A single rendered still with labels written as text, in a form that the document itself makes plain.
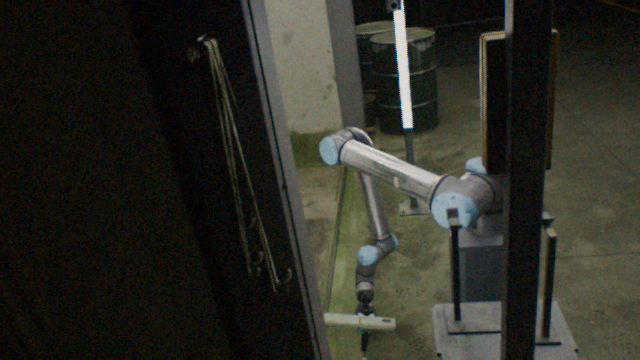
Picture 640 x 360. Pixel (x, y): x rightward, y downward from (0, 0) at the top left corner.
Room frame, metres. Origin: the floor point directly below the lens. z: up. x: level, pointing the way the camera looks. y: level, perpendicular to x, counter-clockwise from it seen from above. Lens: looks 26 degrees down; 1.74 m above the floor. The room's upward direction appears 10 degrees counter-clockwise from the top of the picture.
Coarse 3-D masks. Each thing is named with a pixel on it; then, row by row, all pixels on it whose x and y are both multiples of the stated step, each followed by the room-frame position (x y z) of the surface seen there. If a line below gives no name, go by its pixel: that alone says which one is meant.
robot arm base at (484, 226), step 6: (498, 210) 1.56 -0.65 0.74; (486, 216) 1.56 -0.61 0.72; (492, 216) 1.56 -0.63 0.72; (498, 216) 1.56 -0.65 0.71; (480, 222) 1.56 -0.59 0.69; (486, 222) 1.55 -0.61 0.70; (492, 222) 1.55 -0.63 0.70; (498, 222) 1.55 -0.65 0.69; (468, 228) 1.59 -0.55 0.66; (474, 228) 1.57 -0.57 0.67; (480, 228) 1.56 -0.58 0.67; (486, 228) 1.55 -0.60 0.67; (492, 228) 1.54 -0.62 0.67; (498, 228) 1.54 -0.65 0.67; (480, 234) 1.55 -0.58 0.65; (486, 234) 1.54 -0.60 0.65; (492, 234) 1.54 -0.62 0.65; (498, 234) 1.54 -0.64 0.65
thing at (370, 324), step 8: (328, 320) 1.62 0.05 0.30; (336, 320) 1.62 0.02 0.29; (344, 320) 1.62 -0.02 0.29; (352, 320) 1.61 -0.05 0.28; (360, 320) 1.62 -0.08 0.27; (368, 320) 1.61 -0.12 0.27; (376, 320) 1.61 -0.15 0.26; (384, 320) 1.60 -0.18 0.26; (392, 320) 1.61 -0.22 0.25; (352, 328) 1.61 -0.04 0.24; (360, 328) 1.60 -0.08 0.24; (368, 328) 1.60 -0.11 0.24; (376, 328) 1.59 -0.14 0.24; (384, 328) 1.58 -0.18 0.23; (392, 328) 1.58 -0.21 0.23; (368, 336) 1.62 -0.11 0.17
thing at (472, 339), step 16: (448, 304) 1.05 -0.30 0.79; (464, 304) 1.04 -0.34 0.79; (480, 304) 1.03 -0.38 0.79; (448, 336) 0.93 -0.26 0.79; (464, 336) 0.92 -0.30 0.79; (480, 336) 0.91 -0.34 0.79; (496, 336) 0.90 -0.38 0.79; (560, 336) 0.87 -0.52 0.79; (448, 352) 0.88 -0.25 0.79; (464, 352) 0.87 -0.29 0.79; (480, 352) 0.86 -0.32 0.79; (496, 352) 0.85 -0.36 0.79; (544, 352) 0.83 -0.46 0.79; (560, 352) 0.82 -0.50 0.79
